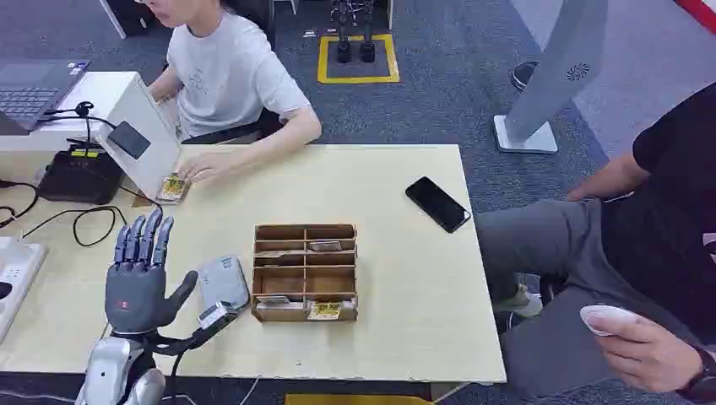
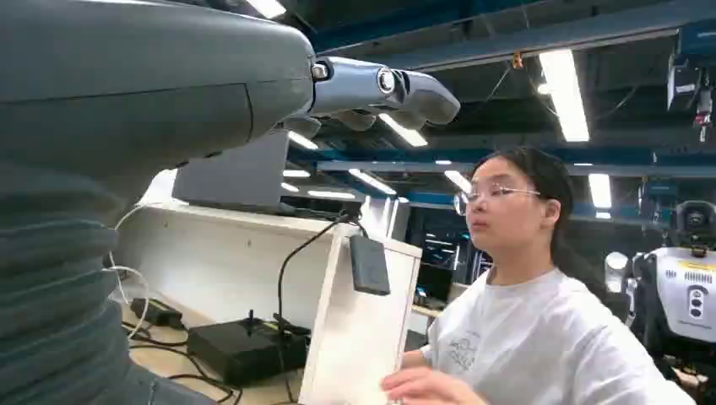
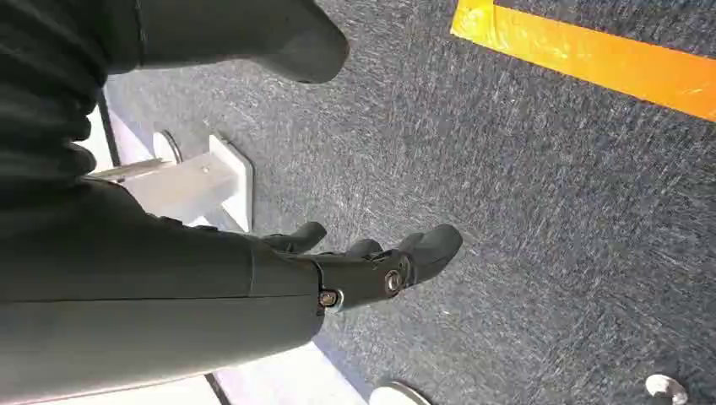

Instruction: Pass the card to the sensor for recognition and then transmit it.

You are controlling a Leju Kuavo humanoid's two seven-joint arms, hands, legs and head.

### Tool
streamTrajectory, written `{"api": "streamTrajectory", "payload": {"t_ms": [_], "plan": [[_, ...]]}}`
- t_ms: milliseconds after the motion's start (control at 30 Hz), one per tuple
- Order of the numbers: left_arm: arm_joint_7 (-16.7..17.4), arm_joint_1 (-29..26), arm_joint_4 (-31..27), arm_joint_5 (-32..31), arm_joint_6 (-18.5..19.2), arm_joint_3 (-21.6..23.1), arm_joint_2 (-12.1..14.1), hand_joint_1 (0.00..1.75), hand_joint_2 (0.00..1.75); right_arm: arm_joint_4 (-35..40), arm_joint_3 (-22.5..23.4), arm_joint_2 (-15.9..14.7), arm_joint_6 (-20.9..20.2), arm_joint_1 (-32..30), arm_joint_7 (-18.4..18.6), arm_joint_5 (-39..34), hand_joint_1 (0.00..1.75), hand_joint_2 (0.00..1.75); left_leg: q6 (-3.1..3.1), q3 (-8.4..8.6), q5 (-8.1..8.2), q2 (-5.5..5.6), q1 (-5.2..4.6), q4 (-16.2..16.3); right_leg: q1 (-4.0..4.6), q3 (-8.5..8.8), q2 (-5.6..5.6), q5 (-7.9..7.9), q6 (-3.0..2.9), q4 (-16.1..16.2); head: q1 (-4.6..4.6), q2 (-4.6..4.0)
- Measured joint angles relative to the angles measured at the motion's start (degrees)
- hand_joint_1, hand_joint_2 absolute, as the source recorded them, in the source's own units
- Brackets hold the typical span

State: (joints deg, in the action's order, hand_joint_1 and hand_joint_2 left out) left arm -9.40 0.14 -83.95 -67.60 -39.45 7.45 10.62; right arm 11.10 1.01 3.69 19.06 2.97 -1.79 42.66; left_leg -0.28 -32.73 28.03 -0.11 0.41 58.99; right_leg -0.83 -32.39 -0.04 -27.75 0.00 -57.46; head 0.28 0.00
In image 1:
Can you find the pale card in box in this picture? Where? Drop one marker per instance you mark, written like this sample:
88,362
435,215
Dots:
272,301

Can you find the person in black shirt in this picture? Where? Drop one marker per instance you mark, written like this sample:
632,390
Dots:
643,235

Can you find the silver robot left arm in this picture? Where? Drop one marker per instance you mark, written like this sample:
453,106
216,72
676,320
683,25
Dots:
109,369

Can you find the white power strip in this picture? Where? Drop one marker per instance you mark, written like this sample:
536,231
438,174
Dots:
14,279

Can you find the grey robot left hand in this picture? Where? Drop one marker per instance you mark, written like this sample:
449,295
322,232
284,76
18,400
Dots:
134,296

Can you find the person's hand holding white object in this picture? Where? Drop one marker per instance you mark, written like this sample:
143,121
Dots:
643,352

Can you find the person's hand over cards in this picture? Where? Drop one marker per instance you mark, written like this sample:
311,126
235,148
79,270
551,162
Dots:
204,166

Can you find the black electronic box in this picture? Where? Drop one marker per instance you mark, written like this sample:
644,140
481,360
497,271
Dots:
81,176

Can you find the pale shoe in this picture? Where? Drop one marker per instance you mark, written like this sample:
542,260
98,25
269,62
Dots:
520,304

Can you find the wooden card box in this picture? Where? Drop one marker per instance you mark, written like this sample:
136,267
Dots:
305,274

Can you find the black wrist watch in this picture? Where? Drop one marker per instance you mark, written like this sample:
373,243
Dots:
702,383

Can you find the grey laptop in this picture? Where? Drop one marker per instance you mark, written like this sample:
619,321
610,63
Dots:
31,92

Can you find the black shoe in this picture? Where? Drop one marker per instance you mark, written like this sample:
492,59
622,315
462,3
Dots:
523,74

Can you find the white round object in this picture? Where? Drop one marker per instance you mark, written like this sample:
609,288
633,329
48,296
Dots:
607,314

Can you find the black smartphone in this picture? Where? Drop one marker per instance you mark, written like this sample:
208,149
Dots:
437,204

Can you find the grey card pouch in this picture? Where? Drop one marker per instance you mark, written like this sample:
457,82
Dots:
224,282

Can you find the grey stand with white base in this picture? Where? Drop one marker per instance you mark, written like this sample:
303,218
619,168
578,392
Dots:
551,72

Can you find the person in white shirt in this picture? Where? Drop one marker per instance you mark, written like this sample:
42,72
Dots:
229,72

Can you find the red strip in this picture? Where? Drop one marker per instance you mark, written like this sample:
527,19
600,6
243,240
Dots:
699,12

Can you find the yellow printed card stack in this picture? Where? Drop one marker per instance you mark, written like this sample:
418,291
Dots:
172,187

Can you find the yellow floor tape square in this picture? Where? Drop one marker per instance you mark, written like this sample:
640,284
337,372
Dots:
358,78

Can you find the grey card in box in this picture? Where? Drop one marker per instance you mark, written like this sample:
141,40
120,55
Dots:
325,246

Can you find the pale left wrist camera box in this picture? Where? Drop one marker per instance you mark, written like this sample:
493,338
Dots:
215,314

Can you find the white box with black patch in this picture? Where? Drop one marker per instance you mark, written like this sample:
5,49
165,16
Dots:
142,134

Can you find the black robot legs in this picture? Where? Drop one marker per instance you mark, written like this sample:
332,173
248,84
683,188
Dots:
355,33

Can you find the yellow printed card in box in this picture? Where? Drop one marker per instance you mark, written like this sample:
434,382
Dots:
324,311

